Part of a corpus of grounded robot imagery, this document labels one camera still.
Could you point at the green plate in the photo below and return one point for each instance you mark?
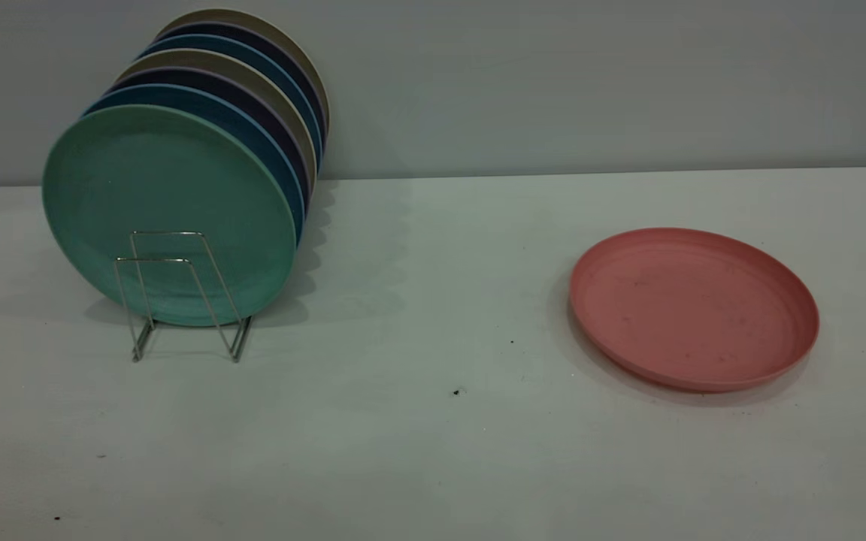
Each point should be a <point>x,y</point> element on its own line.
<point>162,195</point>

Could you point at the pink plate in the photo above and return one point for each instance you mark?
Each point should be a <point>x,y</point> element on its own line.
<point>692,308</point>

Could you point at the beige plate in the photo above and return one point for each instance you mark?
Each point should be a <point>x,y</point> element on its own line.
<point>241,16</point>
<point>200,60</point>

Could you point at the dark purple plate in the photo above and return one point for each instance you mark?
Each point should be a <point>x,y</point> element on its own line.
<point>241,95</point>
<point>256,34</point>

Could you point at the blue plate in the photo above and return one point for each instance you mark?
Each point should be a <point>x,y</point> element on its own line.
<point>241,47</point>
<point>204,102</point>

